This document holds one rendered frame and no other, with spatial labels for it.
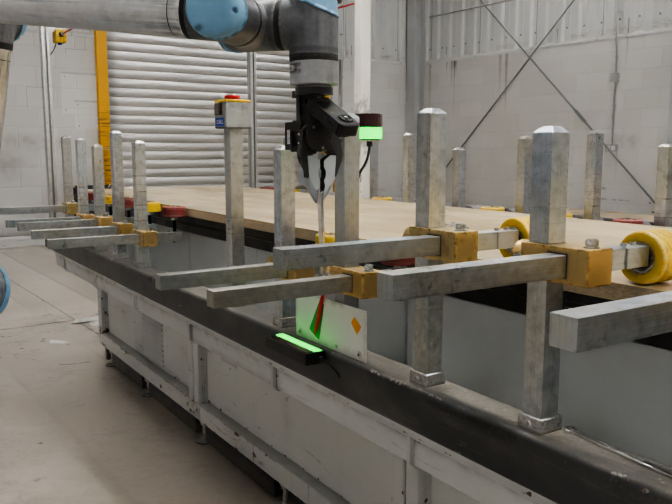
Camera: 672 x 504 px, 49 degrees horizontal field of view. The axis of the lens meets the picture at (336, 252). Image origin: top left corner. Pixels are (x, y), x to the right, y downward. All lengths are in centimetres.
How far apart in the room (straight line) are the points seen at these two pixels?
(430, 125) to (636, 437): 59
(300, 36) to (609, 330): 87
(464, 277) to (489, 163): 988
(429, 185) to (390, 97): 1040
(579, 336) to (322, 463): 156
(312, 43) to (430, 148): 30
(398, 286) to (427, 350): 45
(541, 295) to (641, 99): 836
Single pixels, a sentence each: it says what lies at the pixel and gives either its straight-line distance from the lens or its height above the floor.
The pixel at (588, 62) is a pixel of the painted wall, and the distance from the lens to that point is 982.
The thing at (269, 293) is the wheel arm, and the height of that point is 85.
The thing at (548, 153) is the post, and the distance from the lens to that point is 104.
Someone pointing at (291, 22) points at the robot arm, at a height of 132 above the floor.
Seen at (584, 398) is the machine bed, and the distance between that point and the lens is 133.
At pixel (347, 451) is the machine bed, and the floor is 31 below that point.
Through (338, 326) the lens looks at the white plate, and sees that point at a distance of 146.
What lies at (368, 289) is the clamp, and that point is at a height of 84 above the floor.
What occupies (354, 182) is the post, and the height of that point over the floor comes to 104.
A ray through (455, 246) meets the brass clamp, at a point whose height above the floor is 95.
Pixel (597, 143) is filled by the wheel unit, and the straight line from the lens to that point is 237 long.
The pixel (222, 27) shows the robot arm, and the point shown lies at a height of 129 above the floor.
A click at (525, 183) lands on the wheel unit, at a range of 255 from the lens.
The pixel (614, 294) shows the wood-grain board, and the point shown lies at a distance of 118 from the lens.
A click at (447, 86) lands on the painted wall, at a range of 1140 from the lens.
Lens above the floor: 110
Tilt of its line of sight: 8 degrees down
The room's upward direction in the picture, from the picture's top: straight up
